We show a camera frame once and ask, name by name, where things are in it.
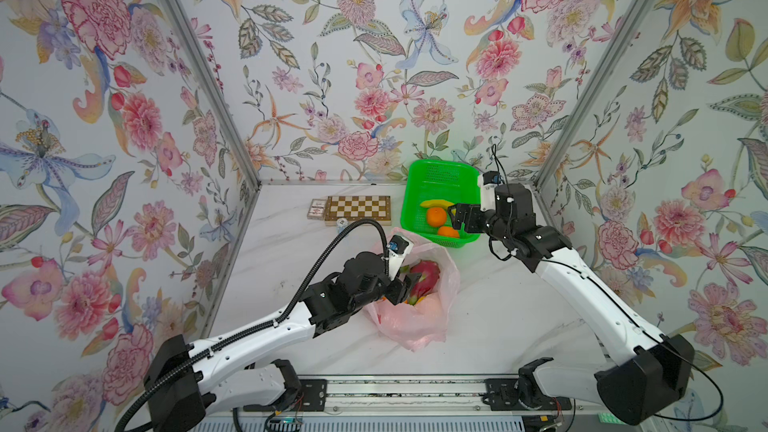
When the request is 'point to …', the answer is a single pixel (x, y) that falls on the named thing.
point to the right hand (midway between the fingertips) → (462, 207)
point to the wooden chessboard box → (353, 208)
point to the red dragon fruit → (427, 281)
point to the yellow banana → (438, 203)
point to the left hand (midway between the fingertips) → (416, 273)
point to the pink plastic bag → (417, 326)
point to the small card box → (317, 209)
